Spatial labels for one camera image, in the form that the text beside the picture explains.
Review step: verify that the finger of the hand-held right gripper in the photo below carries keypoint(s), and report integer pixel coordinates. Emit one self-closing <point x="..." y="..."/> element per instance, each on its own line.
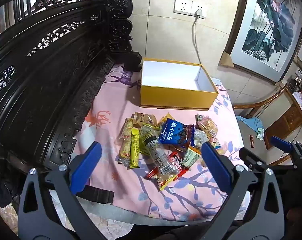
<point x="250" y="158"/>
<point x="280" y="143"/>

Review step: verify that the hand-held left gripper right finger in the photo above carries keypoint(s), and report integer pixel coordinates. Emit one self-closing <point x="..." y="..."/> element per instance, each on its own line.
<point x="217" y="167"/>

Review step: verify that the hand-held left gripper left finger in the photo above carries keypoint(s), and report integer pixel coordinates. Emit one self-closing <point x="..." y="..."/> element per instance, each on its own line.
<point x="87" y="165"/>

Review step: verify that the red snack packet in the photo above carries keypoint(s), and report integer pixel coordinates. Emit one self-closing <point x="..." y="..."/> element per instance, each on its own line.
<point x="177" y="163"/>

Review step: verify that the long clear grain snack packet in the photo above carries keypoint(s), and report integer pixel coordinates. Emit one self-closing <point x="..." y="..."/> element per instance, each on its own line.
<point x="125" y="140"/>

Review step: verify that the amber yellow snack packet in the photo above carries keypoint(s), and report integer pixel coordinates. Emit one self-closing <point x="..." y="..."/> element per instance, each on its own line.
<point x="164" y="119"/>

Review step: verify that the yellow cardboard box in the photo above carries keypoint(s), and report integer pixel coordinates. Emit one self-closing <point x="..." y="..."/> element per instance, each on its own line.
<point x="176" y="90"/>

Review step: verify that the person's right hand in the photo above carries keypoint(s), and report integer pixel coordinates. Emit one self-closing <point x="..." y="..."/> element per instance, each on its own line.
<point x="294" y="213"/>

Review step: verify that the red wrapper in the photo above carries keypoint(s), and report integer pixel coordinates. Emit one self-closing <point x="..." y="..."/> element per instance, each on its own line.
<point x="252" y="141"/>

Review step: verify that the small green packet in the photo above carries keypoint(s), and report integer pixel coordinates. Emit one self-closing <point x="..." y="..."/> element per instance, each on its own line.
<point x="260" y="133"/>

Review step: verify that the wooden cabinet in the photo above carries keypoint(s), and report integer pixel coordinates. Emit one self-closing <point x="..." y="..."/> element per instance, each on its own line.
<point x="285" y="120"/>

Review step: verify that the green white snack packet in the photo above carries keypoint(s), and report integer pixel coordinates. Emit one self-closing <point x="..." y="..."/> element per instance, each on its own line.
<point x="190" y="156"/>

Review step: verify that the black plastic device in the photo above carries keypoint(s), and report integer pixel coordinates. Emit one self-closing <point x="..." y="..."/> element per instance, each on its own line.
<point x="98" y="195"/>

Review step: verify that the clear white ball snack packet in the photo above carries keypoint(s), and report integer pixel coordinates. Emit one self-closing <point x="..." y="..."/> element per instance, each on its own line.
<point x="199" y="137"/>

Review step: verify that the blue cloth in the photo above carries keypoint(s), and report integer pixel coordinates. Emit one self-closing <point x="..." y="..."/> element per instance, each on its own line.
<point x="250" y="122"/>

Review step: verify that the pink printed bed sheet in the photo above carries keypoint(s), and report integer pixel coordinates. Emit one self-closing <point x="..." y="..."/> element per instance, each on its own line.
<point x="108" y="130"/>

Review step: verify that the clear peanut snack packet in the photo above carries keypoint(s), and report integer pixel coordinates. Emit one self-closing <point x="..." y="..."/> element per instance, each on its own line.
<point x="208" y="127"/>

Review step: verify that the wooden chair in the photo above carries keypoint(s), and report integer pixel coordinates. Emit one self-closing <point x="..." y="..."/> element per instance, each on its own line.
<point x="260" y="103"/>

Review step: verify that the yellow stick snack packet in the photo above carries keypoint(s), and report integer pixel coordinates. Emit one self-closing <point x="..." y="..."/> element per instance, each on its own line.
<point x="134" y="150"/>

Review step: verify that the blue cookie packet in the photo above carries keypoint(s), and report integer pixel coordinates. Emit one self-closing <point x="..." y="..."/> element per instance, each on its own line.
<point x="176" y="135"/>

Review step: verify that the clear black-label snack packet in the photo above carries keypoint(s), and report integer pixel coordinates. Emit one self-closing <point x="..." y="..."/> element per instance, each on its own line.
<point x="158" y="155"/>

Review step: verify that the green seed snack packet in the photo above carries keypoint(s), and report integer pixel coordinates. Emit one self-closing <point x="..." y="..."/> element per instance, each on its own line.
<point x="146" y="133"/>

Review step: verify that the brown nut snack packet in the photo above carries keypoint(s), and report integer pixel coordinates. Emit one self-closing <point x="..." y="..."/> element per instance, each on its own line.
<point x="143" y="118"/>

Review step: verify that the cardboard corner protector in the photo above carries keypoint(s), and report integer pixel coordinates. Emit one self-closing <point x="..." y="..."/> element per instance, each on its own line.
<point x="227" y="59"/>

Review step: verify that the framed lotus painting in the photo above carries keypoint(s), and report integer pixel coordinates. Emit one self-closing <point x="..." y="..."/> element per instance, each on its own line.
<point x="268" y="27"/>

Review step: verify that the white power plug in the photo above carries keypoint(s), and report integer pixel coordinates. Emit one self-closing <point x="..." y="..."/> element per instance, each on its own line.
<point x="198" y="12"/>

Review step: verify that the carved dark wooden bed frame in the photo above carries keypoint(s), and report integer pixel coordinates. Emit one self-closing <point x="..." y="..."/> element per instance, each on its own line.
<point x="41" y="80"/>

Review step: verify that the white wall socket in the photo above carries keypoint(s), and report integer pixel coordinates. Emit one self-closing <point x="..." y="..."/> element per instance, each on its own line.
<point x="182" y="5"/>
<point x="200" y="7"/>

